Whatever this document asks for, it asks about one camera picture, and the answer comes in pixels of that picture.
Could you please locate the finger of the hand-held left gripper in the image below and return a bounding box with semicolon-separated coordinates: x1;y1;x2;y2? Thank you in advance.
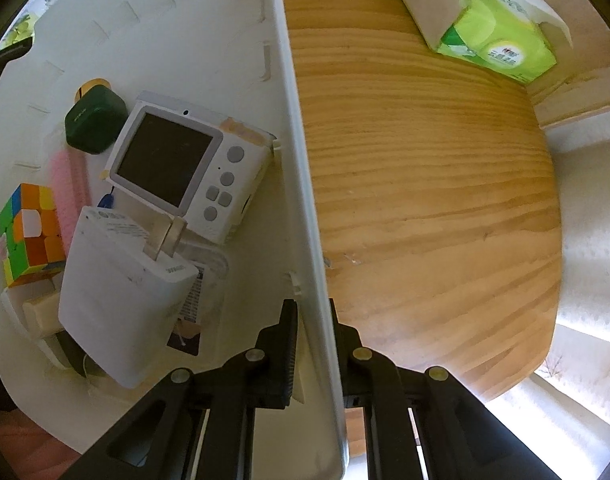
0;40;34;107

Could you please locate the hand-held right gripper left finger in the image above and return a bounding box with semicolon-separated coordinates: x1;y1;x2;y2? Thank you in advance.
60;299;298;480

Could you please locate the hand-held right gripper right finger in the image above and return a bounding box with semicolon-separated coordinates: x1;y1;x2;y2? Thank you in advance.
329;299;556;480

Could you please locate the gold round tin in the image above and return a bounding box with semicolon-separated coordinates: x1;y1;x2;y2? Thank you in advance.
75;78;114;106

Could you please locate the clear box with label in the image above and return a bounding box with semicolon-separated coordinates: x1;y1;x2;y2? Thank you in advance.
167;245;228;357

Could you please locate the green small box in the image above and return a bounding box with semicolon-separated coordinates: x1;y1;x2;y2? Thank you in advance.
64;85;128;155

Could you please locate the pink stick dispenser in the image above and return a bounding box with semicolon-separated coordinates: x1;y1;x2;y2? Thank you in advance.
47;147;92;241

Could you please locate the white charger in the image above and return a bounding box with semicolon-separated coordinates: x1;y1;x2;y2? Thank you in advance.
58;205;200;390

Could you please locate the white plastic bin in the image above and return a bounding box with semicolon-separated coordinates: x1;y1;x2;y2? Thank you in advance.
0;0;349;480

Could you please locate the colourful puzzle cube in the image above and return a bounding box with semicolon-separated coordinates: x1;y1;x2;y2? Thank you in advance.
0;183;68;289

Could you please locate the white digital camera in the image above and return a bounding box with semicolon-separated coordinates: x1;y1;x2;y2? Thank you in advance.
102;91;278;246

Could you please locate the black small case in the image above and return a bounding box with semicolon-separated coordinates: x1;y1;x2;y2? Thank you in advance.
55;330;112;382

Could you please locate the beige small block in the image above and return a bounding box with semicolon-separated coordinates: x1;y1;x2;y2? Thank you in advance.
22;277;62;341

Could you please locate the white bottle-shaped case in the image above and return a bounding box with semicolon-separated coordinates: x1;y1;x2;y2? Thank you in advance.
0;280;72;369

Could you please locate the wooden shelf unit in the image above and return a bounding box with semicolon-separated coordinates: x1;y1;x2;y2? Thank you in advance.
517;0;610;129

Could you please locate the green tissue pack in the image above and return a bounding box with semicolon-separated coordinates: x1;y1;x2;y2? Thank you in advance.
397;0;572;84

